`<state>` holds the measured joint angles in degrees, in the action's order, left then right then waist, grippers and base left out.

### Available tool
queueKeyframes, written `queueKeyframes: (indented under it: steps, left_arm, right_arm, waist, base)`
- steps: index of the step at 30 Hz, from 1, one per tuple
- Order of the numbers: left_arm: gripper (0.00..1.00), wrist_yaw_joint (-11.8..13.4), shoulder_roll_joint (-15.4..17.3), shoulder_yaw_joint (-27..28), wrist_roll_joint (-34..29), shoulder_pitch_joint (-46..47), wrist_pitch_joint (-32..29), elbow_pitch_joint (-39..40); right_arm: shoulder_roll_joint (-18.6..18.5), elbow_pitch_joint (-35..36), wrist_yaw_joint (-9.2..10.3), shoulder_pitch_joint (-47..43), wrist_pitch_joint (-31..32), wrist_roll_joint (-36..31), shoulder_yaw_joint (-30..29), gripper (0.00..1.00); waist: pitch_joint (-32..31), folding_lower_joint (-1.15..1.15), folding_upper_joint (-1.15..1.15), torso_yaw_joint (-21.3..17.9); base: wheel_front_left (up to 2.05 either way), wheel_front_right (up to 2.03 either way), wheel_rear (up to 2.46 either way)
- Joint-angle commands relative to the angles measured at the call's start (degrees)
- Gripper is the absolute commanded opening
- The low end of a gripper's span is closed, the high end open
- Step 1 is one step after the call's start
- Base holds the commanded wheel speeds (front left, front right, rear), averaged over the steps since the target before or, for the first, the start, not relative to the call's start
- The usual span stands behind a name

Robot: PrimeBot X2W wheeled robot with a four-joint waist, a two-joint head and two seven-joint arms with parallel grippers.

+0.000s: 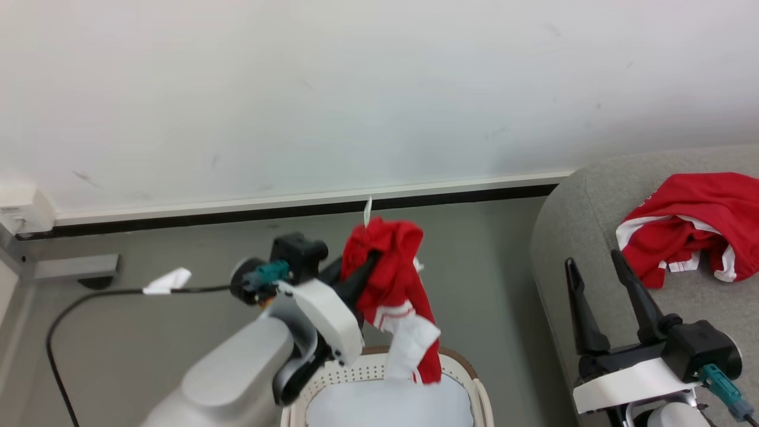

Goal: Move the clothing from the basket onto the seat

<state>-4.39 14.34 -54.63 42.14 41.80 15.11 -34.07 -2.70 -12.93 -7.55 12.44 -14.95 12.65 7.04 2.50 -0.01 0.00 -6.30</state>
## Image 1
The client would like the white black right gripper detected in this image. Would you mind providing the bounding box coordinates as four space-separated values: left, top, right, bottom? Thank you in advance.
565 248 705 415

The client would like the red garment with white stripes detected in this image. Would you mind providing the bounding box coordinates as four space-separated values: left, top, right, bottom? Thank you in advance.
615 172 759 290

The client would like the white cable tag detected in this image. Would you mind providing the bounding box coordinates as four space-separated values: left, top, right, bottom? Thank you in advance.
142 267 193 296

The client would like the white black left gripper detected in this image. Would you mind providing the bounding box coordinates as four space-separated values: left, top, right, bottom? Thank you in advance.
273 251 381 407

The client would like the teal cable connector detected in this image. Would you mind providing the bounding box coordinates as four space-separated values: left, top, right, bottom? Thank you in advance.
242 260 292 292
699 364 756 423

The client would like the teal right cable connector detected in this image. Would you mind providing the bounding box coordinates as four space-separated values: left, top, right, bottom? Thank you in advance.
699 364 756 423

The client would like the grey fabric sofa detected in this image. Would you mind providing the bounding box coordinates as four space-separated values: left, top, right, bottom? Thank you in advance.
530 144 759 427

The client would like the cream plastic laundry basket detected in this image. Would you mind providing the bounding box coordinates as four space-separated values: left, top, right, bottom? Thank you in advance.
279 346 495 427

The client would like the red garment with white sleeve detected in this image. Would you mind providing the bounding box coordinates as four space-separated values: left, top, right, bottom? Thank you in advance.
340 197 443 385

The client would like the white black baseboard strip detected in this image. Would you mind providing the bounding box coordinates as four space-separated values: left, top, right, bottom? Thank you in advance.
17 170 576 241

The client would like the white wall cable box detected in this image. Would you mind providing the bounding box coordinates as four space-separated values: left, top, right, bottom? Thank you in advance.
0 184 58 235

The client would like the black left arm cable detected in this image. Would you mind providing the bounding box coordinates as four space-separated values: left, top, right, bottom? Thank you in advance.
46 283 238 427

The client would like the grey metal frame foot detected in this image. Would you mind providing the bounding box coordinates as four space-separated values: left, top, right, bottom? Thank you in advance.
31 254 122 281

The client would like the teal left cable connector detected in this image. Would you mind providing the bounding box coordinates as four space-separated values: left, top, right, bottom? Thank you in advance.
242 260 292 292

